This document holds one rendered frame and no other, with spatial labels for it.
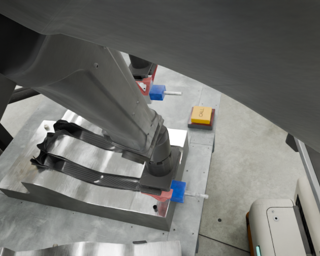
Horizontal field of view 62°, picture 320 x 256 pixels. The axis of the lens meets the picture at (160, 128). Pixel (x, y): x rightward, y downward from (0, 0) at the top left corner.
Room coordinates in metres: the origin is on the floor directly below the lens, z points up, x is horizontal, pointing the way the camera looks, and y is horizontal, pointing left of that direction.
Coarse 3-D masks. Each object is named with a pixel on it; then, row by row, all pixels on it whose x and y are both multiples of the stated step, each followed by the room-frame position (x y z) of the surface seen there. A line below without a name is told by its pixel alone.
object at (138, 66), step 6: (132, 60) 0.62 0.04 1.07; (138, 60) 0.61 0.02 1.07; (144, 60) 0.61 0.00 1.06; (132, 66) 0.63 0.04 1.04; (138, 66) 0.61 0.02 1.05; (144, 66) 0.61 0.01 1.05; (150, 66) 0.61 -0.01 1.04; (132, 72) 0.60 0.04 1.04; (138, 72) 0.60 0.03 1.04; (144, 72) 0.59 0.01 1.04
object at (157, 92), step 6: (144, 84) 0.65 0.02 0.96; (144, 90) 0.62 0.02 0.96; (150, 90) 0.63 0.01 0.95; (156, 90) 0.62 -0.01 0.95; (162, 90) 0.61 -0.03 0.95; (144, 96) 0.62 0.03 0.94; (150, 96) 0.61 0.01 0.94; (156, 96) 0.61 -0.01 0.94; (162, 96) 0.60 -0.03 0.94; (150, 102) 0.61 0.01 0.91
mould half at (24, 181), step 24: (72, 120) 0.58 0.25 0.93; (48, 144) 0.50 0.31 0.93; (72, 144) 0.49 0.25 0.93; (24, 168) 0.50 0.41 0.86; (48, 168) 0.42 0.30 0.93; (96, 168) 0.42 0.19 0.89; (120, 168) 0.41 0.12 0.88; (24, 192) 0.41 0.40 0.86; (48, 192) 0.37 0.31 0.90; (72, 192) 0.36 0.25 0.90; (96, 192) 0.36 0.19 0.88; (120, 192) 0.34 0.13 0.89; (120, 216) 0.30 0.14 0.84; (144, 216) 0.27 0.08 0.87; (168, 216) 0.26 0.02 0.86
